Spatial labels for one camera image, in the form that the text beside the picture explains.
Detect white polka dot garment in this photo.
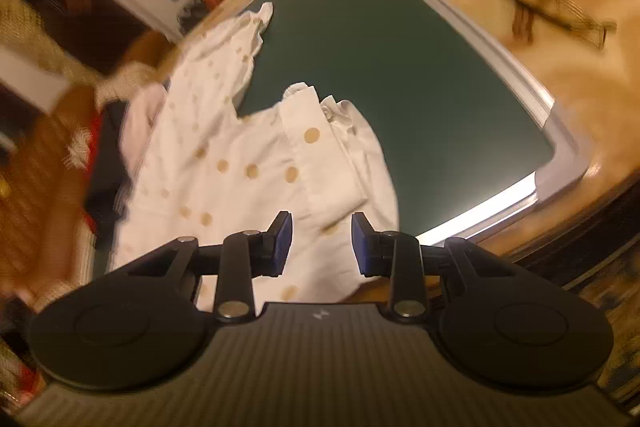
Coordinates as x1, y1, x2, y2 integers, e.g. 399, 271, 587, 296
107, 2, 401, 308

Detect white fuzzy throw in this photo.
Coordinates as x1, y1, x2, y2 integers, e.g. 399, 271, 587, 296
62, 62, 168, 170

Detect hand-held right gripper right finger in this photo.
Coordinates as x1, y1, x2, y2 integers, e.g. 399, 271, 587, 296
351, 212, 511, 324

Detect beige woven curtain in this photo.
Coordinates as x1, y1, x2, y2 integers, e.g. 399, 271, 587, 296
0, 0, 108, 88

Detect black mesh basket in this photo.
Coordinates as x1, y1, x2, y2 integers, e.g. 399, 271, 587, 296
177, 0, 213, 35

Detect black and red garment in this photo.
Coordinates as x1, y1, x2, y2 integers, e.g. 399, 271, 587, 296
82, 99, 136, 248

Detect gold rimmed eyeglasses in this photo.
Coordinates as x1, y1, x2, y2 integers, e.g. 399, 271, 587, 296
487, 0, 618, 50

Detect pink garment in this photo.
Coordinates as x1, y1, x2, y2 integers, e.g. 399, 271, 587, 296
120, 84, 168, 172

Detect brown leather sofa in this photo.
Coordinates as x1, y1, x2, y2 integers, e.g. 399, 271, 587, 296
0, 29, 173, 303

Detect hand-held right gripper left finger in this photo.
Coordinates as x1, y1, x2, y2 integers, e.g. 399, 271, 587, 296
127, 210, 294, 324

